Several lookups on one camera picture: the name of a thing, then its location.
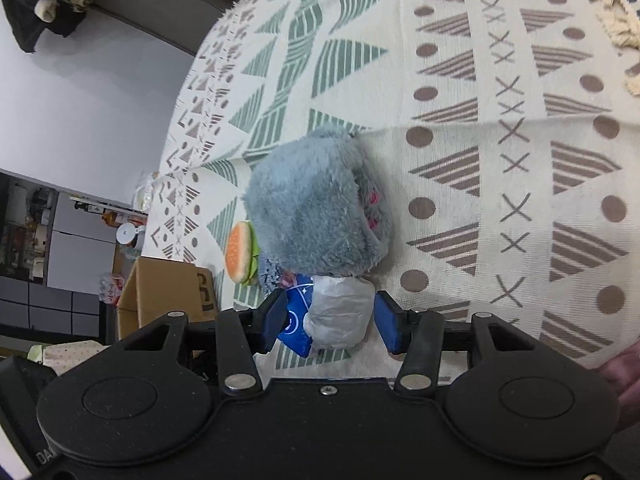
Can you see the person's right hand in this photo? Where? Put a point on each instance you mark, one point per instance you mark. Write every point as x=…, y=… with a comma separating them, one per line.
x=622, y=373

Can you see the grey knitted cloth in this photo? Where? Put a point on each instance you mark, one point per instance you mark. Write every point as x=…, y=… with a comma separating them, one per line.
x=271, y=276

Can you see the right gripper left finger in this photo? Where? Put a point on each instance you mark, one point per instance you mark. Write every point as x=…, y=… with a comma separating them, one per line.
x=274, y=312

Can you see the plush hamburger toy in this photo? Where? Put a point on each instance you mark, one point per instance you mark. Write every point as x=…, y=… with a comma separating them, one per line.
x=241, y=256

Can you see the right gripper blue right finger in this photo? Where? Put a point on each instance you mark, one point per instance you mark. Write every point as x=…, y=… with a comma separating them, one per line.
x=391, y=321

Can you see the white plastic bundle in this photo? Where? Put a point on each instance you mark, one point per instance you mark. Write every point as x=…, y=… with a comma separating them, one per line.
x=340, y=312

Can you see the white plastic bag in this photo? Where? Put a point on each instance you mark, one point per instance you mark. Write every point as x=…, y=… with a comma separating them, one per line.
x=110, y=288

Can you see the blue tissue pack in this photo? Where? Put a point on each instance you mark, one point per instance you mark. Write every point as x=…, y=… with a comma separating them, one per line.
x=298, y=303

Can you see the brown cardboard box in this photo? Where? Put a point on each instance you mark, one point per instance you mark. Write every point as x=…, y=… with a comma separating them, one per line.
x=156, y=287

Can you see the grey fluffy plush toy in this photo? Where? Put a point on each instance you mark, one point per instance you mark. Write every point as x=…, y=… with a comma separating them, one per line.
x=317, y=208

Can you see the patterned white green blanket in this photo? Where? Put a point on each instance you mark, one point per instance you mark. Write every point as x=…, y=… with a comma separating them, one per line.
x=505, y=134

